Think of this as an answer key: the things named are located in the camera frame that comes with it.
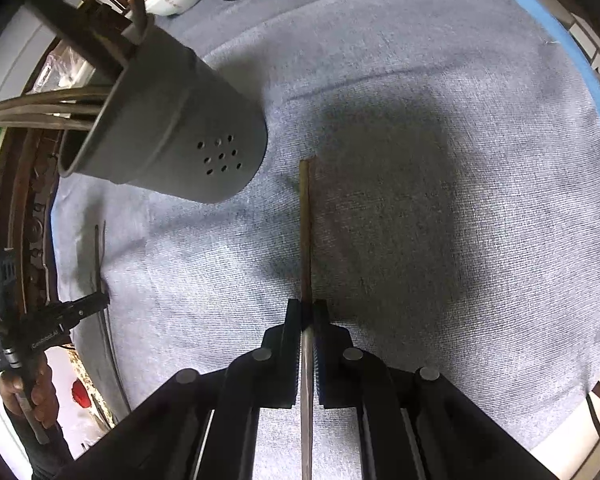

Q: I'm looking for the carved dark wooden bench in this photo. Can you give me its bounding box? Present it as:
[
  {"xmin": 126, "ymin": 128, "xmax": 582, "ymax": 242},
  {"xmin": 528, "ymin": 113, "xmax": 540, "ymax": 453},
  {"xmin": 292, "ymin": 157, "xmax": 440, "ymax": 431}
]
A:
[{"xmin": 0, "ymin": 125, "xmax": 61, "ymax": 311}]

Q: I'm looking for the person's left forearm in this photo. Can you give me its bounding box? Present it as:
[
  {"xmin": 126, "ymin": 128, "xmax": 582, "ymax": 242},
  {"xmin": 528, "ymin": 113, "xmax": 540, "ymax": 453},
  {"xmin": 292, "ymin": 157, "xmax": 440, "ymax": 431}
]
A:
[{"xmin": 2, "ymin": 405, "xmax": 76, "ymax": 480}]

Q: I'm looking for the brown chopstick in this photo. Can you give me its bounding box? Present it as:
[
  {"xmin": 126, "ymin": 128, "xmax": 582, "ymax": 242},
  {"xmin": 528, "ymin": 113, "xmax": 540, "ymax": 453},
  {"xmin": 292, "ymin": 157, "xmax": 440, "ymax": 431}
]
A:
[
  {"xmin": 299, "ymin": 159, "xmax": 316, "ymax": 480},
  {"xmin": 0, "ymin": 112, "xmax": 98, "ymax": 131},
  {"xmin": 0, "ymin": 87, "xmax": 113, "ymax": 116}
]

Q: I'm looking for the grey metal chopstick holder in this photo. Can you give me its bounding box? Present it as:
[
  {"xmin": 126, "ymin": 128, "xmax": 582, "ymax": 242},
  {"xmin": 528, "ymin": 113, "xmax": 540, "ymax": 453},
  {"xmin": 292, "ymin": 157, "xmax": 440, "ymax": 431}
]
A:
[{"xmin": 57, "ymin": 25, "xmax": 268, "ymax": 205}]

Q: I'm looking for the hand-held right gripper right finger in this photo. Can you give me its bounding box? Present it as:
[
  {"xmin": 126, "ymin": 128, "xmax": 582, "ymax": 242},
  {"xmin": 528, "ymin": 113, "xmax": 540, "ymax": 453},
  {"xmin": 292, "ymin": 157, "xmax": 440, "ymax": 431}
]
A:
[{"xmin": 311, "ymin": 299, "xmax": 557, "ymax": 480}]

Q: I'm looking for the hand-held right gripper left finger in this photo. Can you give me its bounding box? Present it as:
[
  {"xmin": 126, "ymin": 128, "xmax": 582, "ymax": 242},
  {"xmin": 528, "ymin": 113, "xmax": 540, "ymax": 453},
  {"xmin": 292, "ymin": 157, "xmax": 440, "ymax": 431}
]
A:
[{"xmin": 71, "ymin": 299, "xmax": 304, "ymax": 480}]

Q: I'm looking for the blue table cover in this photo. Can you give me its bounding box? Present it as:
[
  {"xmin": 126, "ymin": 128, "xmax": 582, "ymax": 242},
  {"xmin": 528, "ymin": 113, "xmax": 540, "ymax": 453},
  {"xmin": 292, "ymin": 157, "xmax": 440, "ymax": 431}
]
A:
[{"xmin": 462, "ymin": 0, "xmax": 600, "ymax": 136}]

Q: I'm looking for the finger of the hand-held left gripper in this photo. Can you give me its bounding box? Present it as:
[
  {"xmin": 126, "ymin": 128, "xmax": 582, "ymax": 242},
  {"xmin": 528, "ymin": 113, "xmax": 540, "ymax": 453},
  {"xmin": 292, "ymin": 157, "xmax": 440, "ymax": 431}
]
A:
[{"xmin": 59, "ymin": 291, "xmax": 112, "ymax": 328}]

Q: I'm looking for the person's left hand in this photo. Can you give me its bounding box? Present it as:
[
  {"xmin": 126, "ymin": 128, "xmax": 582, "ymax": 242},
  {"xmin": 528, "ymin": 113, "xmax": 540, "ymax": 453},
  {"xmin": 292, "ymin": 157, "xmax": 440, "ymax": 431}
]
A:
[{"xmin": 0, "ymin": 356, "xmax": 61, "ymax": 431}]

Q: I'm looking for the grey tablecloth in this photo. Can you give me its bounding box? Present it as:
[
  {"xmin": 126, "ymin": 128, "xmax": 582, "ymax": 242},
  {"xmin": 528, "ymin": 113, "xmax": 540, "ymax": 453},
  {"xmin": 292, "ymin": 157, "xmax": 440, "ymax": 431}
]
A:
[{"xmin": 52, "ymin": 0, "xmax": 600, "ymax": 480}]

